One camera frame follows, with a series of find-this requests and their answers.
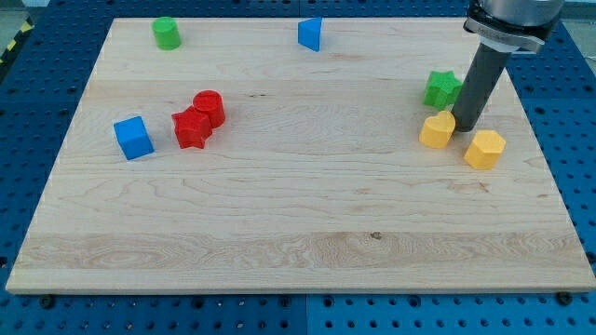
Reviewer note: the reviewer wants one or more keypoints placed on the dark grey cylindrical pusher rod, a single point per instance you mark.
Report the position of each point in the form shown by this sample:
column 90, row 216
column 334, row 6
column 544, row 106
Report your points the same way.
column 482, row 76

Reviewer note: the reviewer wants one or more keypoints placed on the green star block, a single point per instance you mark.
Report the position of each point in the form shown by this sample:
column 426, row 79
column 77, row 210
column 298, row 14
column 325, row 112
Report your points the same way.
column 442, row 89

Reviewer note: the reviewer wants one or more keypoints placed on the red star block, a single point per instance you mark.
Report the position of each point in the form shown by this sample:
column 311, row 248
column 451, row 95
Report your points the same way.
column 192, row 128

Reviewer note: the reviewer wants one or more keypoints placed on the yellow hexagon block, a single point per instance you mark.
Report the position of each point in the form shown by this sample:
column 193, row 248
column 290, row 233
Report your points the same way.
column 485, row 149

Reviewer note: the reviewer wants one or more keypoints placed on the yellow heart block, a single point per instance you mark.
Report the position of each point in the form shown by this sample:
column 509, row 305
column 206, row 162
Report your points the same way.
column 437, row 130

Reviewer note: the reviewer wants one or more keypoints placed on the blue triangle block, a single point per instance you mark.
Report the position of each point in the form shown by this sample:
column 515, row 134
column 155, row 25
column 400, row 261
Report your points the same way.
column 308, row 33

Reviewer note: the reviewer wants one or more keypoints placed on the red cylinder block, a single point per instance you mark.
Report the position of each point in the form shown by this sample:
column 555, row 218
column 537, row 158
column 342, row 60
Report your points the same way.
column 210, row 102

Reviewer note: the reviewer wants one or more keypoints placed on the light wooden board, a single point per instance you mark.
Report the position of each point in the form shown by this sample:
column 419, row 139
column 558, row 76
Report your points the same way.
column 316, row 182

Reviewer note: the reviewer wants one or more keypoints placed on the green cylinder block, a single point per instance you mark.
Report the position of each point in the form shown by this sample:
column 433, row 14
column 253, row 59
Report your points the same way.
column 166, row 34

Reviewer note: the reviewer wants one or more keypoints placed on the blue cube block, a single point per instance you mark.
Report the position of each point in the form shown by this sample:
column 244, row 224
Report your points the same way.
column 133, row 138

